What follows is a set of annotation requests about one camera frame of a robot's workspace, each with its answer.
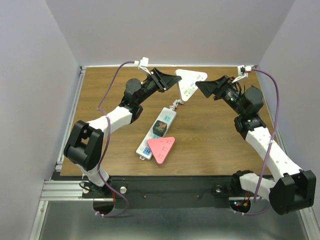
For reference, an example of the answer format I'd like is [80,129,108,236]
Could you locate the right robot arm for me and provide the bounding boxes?
[195,75,317,215]

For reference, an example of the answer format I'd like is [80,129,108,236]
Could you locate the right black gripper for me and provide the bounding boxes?
[195,75,246,116]

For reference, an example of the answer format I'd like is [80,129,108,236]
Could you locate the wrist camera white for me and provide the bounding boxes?
[232,65,254,83]
[133,57,151,76]

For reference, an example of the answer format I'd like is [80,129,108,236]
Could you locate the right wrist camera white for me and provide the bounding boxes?
[232,65,254,83]

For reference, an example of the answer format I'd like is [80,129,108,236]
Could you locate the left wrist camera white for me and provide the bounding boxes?
[133,57,151,76]

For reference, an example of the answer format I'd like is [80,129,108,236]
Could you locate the white colourful power strip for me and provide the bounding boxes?
[136,107,177,161]

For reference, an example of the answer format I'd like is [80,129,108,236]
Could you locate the dark green cube adapter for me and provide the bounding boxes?
[152,120,167,137]

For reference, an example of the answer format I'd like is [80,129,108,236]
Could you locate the pink triangular power socket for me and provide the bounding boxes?
[147,136,176,165]

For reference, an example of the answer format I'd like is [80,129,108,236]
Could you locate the white coiled strip cord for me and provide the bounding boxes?
[168,98,185,111]

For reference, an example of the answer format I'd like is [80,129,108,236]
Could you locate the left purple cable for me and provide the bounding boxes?
[94,60,141,219]

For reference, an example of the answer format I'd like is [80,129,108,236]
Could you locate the back aluminium rail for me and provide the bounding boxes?
[80,64,258,69]

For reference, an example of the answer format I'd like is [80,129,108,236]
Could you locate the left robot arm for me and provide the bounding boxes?
[63,68,182,197]

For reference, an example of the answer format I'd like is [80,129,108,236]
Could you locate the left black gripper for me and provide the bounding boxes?
[136,68,181,105]

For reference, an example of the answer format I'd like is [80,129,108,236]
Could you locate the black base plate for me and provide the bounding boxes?
[79,175,253,210]

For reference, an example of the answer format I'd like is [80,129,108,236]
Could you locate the white triangular power socket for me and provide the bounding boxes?
[175,69,208,102]

